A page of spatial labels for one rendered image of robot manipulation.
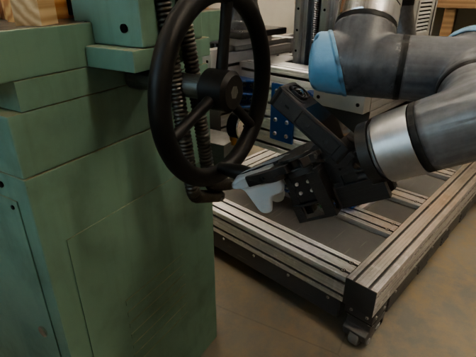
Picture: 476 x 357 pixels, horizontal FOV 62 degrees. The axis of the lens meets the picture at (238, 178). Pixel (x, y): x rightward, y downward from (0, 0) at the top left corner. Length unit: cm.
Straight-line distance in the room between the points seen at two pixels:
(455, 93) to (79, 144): 50
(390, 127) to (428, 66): 9
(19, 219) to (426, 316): 120
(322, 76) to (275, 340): 92
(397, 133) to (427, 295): 116
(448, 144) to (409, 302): 111
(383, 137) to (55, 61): 43
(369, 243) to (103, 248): 87
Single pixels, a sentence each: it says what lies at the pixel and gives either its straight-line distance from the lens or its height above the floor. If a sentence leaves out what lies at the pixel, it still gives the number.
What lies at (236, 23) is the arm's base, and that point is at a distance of 132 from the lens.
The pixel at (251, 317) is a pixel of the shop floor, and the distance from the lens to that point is 133.
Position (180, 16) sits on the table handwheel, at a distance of 50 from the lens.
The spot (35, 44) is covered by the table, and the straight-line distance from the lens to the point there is 59.
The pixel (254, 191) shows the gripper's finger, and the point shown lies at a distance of 53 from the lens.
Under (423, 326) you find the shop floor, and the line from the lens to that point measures 142.
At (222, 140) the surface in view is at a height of 62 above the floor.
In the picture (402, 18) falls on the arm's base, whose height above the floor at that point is 88.
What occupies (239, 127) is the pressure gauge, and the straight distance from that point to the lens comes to 89.
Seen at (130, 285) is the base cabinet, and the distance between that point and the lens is 83.
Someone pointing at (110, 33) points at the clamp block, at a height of 89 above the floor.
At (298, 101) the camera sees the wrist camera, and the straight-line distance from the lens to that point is 47.
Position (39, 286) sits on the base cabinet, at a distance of 73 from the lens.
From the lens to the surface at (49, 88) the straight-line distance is 61.
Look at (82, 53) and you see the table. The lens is 64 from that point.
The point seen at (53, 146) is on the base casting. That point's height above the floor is 74.
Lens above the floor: 95
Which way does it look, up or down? 26 degrees down
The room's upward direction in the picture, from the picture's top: straight up
